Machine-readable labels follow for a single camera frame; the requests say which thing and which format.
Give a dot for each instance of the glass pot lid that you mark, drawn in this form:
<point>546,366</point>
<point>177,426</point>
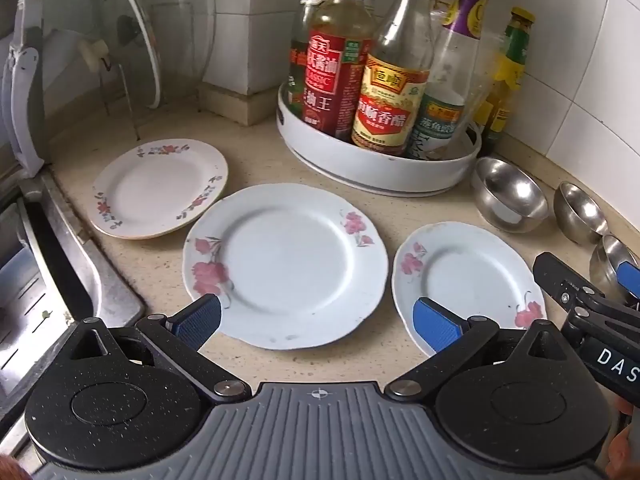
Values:
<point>130,25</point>

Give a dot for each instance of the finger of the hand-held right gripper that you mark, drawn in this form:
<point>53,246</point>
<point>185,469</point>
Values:
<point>630,274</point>
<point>562,280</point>

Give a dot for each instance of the green and yellow oil bottle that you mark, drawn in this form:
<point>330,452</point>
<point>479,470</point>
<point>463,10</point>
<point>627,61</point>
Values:
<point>510,70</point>

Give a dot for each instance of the small white pink-flower plate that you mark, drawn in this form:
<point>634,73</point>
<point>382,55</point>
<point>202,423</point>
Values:
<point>470,280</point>

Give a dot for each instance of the large white pink-flower plate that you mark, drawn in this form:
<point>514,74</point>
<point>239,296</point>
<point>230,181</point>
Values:
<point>285,260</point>

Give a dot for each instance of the large steel bowl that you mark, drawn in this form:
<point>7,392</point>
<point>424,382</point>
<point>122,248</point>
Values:
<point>510,195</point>

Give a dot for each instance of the small steel bowl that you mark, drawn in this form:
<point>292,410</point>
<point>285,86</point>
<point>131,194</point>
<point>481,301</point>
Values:
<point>606,262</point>

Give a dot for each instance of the red-label soy sauce bottle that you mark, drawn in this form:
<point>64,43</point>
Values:
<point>337,65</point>

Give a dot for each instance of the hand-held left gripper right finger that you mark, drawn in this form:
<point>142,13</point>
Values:
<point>436,327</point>

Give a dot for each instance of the dark green glass bottle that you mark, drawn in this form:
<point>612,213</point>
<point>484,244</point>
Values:
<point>299,60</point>

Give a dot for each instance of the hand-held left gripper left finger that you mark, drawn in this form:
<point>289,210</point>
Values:
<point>196,322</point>

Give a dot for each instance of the person's right hand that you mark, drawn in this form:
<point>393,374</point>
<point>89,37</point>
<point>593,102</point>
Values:
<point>629,452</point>

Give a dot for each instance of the white two-tier turntable rack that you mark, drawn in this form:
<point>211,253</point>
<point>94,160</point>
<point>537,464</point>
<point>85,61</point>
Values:
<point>380,172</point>

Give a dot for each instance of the white kitchen appliance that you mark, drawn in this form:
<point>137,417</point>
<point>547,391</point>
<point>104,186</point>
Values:
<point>22,90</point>

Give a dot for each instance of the cream plate with small flowers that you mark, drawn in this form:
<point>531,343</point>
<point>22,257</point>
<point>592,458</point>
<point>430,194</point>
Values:
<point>150,190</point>

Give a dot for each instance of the clear bottle with purple neck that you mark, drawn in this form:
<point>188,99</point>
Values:
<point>450,75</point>

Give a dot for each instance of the medium steel bowl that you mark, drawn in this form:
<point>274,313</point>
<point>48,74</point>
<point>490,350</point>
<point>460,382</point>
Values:
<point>580,212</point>

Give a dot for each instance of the stainless steel sink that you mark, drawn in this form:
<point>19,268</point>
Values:
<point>45,270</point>

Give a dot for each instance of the yellow-cap vinegar bottle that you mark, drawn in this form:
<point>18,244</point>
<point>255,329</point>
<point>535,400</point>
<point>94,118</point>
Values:
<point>392,90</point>

